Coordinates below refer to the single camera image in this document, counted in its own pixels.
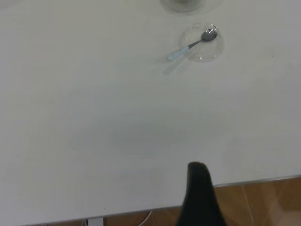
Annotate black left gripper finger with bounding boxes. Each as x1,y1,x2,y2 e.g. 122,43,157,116
173,161,228,226

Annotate metal spoon pale blue handle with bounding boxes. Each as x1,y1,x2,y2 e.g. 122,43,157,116
166,29,218,62

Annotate clear glass lid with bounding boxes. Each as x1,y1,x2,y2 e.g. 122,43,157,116
180,22,225,63

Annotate white cable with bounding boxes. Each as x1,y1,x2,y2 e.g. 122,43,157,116
137,210,153,226

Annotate clear double-wall glass jar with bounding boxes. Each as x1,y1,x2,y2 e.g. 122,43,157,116
158,0,223,16

